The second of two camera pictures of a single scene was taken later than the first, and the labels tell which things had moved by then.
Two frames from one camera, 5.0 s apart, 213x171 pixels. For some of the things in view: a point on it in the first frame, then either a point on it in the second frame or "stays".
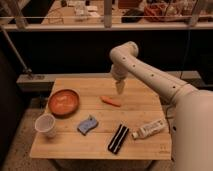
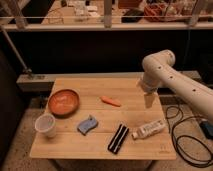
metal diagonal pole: x=25 y=69 stays
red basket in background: x=168 y=9 stays
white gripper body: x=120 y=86 → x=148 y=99
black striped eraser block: x=118 y=139 stays
